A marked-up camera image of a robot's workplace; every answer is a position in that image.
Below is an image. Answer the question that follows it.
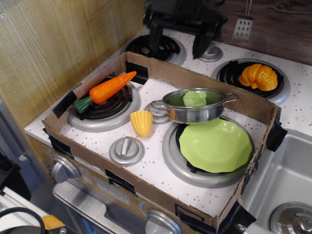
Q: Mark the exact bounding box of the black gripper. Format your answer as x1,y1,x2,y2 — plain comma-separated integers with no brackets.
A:
143,0,228,59

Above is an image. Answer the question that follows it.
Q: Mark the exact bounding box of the light green toy broccoli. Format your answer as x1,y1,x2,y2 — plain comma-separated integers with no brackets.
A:
183,90,207,107

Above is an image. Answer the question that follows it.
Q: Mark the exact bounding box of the small steel pan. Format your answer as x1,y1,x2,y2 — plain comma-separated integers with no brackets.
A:
161,88,238,124

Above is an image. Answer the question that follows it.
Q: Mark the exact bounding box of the back left stove burner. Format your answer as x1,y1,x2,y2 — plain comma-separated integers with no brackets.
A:
120,35,187,66

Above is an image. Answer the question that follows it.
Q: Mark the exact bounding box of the stove burner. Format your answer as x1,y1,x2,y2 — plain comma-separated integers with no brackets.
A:
212,58,290,105
162,116,254,188
68,82,140,133
120,35,187,66

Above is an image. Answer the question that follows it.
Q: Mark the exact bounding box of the back silver stove knob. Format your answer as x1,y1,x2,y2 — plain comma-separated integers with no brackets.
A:
199,42,223,62

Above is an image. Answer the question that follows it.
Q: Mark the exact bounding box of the silver stove knob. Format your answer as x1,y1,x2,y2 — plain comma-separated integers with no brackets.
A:
144,100,170,125
199,42,223,62
109,136,145,167

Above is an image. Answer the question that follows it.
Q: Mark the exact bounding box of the hanging silver slotted spatula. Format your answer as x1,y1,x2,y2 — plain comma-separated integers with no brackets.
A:
232,0,254,41

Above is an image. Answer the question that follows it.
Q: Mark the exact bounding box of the back right stove burner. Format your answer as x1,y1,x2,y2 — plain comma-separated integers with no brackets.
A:
212,58,290,105

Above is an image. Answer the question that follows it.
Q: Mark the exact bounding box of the brown cardboard fence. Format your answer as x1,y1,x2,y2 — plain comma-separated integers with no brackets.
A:
43,52,283,233

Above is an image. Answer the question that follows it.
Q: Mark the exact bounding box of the middle silver stove knob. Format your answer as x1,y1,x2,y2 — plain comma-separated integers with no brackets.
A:
144,100,170,125

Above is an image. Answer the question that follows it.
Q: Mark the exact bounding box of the orange toy pumpkin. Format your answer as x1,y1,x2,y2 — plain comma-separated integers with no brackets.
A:
239,63,278,91

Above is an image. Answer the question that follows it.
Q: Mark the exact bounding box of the yellow toy corn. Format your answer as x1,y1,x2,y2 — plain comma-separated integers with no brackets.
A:
130,110,153,137

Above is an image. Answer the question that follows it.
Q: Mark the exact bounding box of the orange toy carrot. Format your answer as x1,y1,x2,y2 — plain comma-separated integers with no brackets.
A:
74,71,137,114

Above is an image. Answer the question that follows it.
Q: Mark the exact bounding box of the front left stove burner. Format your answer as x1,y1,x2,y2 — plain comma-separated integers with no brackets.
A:
68,82,140,133

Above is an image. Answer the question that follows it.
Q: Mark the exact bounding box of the front right stove burner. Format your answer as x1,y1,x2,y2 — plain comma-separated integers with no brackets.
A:
162,116,254,188

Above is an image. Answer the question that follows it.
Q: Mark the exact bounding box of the light green plastic plate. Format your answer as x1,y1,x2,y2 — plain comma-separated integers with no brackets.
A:
179,118,253,173

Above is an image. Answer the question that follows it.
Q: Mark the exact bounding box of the front silver stove knob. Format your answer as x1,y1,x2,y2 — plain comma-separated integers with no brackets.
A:
109,136,145,167

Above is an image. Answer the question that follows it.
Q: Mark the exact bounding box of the silver sink basin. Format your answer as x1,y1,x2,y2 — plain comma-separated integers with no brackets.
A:
242,130,312,234

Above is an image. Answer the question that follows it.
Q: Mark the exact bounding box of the left silver oven knob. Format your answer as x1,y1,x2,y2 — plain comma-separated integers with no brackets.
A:
51,155,80,183

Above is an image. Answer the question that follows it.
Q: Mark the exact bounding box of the silver oven knob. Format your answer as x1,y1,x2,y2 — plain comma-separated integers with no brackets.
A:
51,155,80,183
145,209,182,234

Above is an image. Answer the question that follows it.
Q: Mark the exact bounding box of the right silver oven knob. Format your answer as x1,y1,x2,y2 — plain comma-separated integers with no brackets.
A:
145,209,182,234

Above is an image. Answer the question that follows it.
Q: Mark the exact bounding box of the silver sink drain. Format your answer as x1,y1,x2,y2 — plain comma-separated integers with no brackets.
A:
269,202,312,234

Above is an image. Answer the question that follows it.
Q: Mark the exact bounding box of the yellow object bottom left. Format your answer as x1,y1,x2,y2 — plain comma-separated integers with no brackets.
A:
42,215,64,230

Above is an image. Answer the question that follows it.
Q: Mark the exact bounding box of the silver oven door handle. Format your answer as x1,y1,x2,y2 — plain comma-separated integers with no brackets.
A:
53,181,127,234

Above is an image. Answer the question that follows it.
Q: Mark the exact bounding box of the black cable loop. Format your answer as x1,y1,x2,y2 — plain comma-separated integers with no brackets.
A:
0,207,46,234

